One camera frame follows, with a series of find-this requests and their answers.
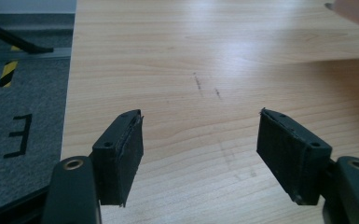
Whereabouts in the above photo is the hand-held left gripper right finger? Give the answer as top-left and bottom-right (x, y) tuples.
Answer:
(255, 107), (334, 206)

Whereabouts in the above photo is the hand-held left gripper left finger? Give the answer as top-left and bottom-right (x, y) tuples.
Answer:
(91, 108), (145, 208)

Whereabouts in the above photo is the black stand leg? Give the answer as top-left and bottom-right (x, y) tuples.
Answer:
(0, 1), (55, 55)

